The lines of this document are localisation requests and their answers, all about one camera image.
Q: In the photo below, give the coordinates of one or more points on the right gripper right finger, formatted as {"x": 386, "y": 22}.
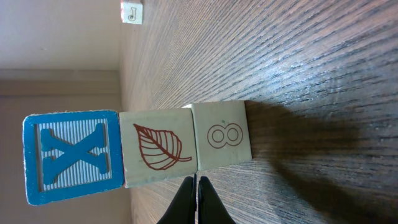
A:
{"x": 210, "y": 207}

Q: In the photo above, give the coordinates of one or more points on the wooden block blue side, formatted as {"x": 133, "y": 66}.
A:
{"x": 221, "y": 133}

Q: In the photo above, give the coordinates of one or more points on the wooden J block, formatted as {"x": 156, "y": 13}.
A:
{"x": 131, "y": 11}

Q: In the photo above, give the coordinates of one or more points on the red Y block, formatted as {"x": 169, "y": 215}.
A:
{"x": 157, "y": 145}

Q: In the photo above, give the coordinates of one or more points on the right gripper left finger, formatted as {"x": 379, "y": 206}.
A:
{"x": 184, "y": 205}

